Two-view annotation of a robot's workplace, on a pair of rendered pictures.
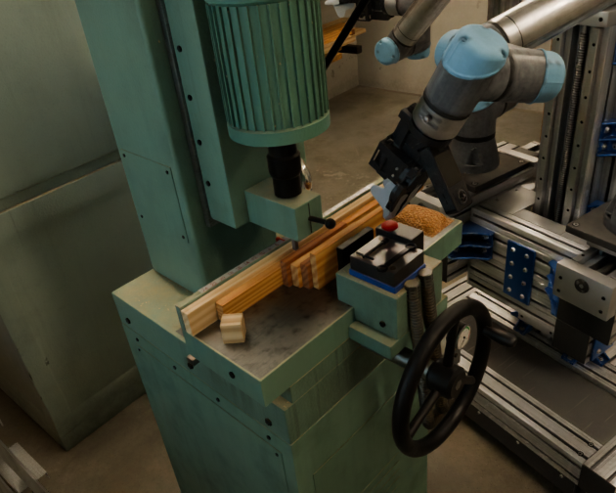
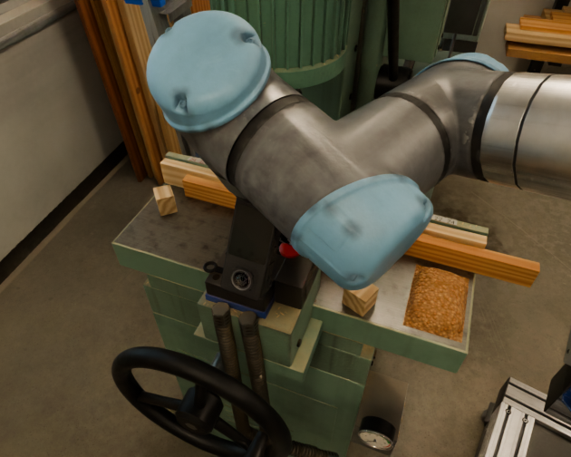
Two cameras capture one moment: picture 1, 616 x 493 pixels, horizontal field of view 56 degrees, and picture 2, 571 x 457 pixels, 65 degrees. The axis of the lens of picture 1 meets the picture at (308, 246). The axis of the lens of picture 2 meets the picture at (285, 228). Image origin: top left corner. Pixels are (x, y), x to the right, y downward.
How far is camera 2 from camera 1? 0.88 m
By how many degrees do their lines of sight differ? 50
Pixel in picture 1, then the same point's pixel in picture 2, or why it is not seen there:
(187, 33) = not seen: outside the picture
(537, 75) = (282, 209)
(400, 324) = (207, 328)
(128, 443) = not seen: hidden behind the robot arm
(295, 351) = (152, 254)
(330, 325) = (197, 269)
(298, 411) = (158, 297)
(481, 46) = (156, 58)
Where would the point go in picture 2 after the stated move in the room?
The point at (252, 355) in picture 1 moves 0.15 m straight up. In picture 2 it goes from (143, 227) to (122, 159)
